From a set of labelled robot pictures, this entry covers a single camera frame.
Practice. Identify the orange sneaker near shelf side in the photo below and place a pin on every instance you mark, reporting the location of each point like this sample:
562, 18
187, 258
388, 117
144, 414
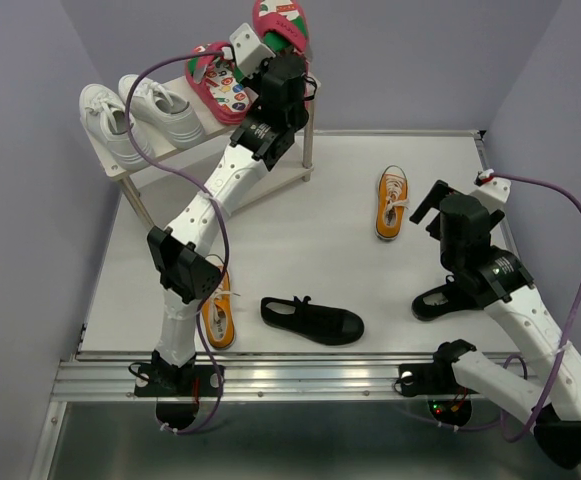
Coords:
392, 202

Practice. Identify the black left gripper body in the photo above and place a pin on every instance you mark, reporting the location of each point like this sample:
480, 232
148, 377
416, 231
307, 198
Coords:
301, 117

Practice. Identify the white wooden shoe shelf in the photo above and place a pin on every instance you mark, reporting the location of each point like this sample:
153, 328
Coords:
163, 149

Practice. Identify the colourful pink slipper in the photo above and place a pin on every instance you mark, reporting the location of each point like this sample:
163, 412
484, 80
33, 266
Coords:
282, 26
213, 78

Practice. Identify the white sneaker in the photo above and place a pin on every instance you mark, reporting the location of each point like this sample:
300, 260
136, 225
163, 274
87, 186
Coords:
171, 114
103, 115

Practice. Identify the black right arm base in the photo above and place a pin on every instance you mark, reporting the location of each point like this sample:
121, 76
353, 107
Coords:
450, 403

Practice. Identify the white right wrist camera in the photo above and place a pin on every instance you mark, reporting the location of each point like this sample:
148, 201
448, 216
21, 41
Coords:
491, 191

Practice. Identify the aluminium mounting rail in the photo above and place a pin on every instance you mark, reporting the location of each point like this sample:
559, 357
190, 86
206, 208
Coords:
251, 378

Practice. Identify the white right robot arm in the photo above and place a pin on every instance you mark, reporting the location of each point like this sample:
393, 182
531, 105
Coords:
482, 276

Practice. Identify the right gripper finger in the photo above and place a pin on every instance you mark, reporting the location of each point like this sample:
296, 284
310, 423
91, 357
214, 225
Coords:
432, 200
495, 218

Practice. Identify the black sneaker centre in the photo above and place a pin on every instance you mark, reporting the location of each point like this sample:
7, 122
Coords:
324, 325

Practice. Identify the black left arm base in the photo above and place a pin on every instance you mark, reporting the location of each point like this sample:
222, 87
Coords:
187, 397

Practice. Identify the orange sneaker front left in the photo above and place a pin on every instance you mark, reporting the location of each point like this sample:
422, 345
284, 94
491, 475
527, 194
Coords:
217, 316

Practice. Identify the black sneaker right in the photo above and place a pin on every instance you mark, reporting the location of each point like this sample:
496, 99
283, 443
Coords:
441, 301

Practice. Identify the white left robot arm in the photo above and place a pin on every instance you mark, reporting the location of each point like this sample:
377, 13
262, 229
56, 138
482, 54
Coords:
180, 250

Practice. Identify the black sneaker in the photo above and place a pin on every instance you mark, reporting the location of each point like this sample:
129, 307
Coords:
324, 325
441, 301

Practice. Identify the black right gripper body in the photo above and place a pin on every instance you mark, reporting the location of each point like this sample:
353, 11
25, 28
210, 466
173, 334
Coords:
447, 255

